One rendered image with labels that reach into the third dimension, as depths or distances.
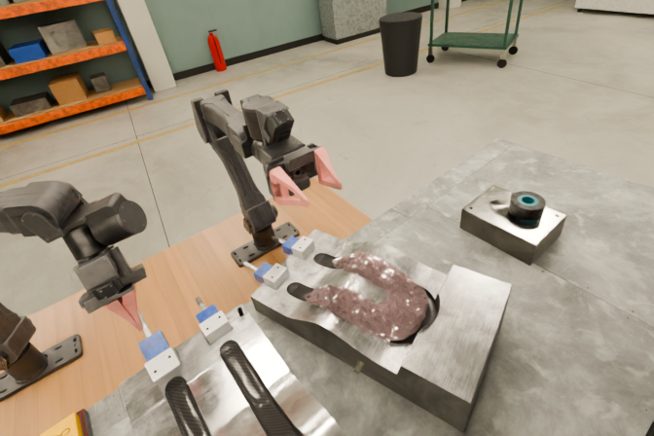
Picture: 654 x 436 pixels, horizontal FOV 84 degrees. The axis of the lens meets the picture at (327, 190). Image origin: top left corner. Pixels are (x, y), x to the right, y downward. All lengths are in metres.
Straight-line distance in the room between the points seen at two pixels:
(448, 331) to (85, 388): 0.77
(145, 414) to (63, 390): 0.30
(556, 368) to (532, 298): 0.16
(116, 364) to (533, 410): 0.85
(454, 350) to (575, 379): 0.25
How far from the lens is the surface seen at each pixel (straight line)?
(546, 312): 0.95
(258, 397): 0.74
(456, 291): 0.80
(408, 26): 4.39
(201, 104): 0.92
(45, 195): 0.69
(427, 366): 0.70
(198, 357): 0.81
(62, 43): 5.42
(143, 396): 0.82
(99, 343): 1.08
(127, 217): 0.65
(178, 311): 1.03
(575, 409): 0.85
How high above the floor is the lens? 1.53
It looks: 36 degrees down
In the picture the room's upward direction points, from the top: 9 degrees counter-clockwise
